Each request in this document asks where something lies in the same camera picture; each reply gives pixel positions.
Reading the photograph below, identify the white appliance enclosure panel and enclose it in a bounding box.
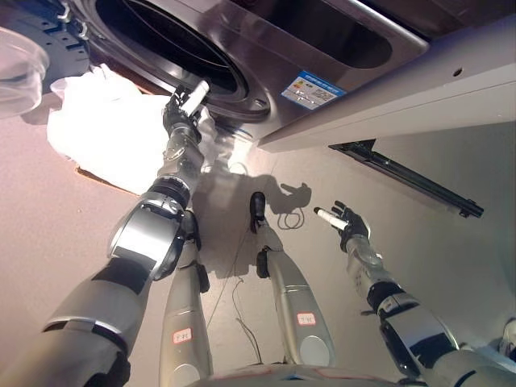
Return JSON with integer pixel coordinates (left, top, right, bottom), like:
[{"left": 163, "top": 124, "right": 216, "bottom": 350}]
[{"left": 257, "top": 14, "right": 516, "bottom": 153}]

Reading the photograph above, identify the grey dryer with vent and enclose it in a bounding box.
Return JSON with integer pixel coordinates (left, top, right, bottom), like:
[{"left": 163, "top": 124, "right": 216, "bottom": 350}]
[{"left": 241, "top": 0, "right": 516, "bottom": 41}]

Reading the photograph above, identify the round glass washing machine door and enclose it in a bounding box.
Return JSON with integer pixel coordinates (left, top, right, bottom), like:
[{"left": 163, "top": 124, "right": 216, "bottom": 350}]
[{"left": 0, "top": 0, "right": 92, "bottom": 120}]

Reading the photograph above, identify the thin cable on floor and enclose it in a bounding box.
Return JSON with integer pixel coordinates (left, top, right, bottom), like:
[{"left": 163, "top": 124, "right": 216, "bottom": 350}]
[{"left": 209, "top": 277, "right": 264, "bottom": 364}]

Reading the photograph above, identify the silver left robot leg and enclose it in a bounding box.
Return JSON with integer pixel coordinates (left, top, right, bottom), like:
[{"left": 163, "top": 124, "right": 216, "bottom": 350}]
[{"left": 159, "top": 209, "right": 214, "bottom": 387}]

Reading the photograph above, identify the white clothes pile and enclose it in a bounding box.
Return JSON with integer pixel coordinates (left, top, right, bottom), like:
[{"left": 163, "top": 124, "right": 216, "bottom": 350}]
[{"left": 22, "top": 63, "right": 239, "bottom": 197}]

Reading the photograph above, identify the grey front-load washing machine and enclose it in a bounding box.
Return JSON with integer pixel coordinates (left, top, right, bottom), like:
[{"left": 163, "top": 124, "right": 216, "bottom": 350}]
[{"left": 64, "top": 0, "right": 431, "bottom": 140}]

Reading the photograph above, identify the silver robot leg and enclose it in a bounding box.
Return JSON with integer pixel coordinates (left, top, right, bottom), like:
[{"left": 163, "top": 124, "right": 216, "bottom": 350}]
[
  {"left": 159, "top": 209, "right": 214, "bottom": 387},
  {"left": 249, "top": 191, "right": 336, "bottom": 368}
]

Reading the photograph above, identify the energy label sticker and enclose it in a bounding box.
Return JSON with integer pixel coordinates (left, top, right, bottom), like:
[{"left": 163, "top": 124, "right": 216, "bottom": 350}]
[{"left": 281, "top": 70, "right": 348, "bottom": 110}]

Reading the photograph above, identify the silver right robot leg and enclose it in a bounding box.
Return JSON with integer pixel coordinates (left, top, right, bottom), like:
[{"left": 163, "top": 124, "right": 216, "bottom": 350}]
[{"left": 249, "top": 191, "right": 336, "bottom": 368}]

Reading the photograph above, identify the coiled black cable loop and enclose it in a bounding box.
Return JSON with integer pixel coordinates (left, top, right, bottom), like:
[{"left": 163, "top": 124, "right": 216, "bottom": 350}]
[{"left": 277, "top": 209, "right": 306, "bottom": 231}]

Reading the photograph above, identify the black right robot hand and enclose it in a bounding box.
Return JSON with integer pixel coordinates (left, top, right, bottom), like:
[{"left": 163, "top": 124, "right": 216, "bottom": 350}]
[{"left": 314, "top": 200, "right": 371, "bottom": 253}]

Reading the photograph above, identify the black metal gantry frame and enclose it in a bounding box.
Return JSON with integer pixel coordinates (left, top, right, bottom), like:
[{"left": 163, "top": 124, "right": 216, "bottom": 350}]
[{"left": 328, "top": 139, "right": 485, "bottom": 219}]

